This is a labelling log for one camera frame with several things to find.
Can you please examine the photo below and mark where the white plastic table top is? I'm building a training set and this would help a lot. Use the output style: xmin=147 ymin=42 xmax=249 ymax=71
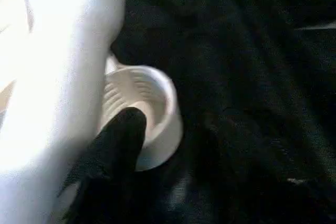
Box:
xmin=0 ymin=0 xmax=184 ymax=172

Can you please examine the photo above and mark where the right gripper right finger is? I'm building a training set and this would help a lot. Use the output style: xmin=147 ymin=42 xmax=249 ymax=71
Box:
xmin=209 ymin=110 xmax=316 ymax=224

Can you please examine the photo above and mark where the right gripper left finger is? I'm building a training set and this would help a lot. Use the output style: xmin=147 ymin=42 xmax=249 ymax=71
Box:
xmin=61 ymin=107 xmax=148 ymax=224

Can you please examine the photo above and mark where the white plastic table leg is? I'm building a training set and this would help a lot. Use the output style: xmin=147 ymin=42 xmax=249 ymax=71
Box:
xmin=0 ymin=0 xmax=128 ymax=224

